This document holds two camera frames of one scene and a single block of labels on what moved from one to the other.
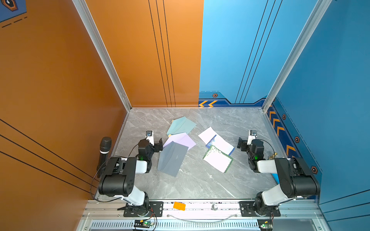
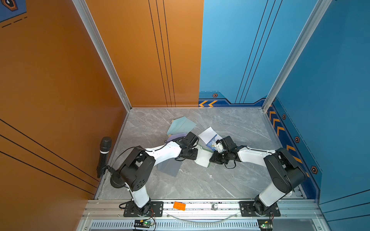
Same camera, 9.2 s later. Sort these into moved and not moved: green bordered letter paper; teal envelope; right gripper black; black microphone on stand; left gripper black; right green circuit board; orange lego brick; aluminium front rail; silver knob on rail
Moved: right gripper black; green bordered letter paper; left gripper black
Not moved: orange lego brick; silver knob on rail; black microphone on stand; teal envelope; right green circuit board; aluminium front rail
